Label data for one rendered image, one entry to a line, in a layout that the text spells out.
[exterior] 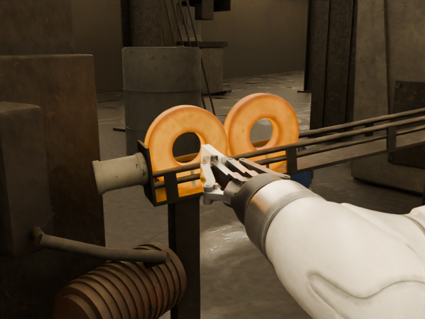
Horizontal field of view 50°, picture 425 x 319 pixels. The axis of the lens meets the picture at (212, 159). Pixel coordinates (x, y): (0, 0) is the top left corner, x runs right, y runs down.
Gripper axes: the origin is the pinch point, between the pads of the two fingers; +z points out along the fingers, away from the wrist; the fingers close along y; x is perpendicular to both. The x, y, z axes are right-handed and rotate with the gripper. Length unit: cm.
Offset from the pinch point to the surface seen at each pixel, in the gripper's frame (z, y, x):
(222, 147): 11.6, 6.8, -2.1
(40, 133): 10.4, -25.0, 3.2
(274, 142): 12.7, 18.3, -2.2
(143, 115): 246, 46, -52
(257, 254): 91, 60, -80
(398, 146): 9.4, 47.4, -4.6
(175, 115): 12.2, -2.4, 4.4
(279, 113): 12.1, 18.7, 3.7
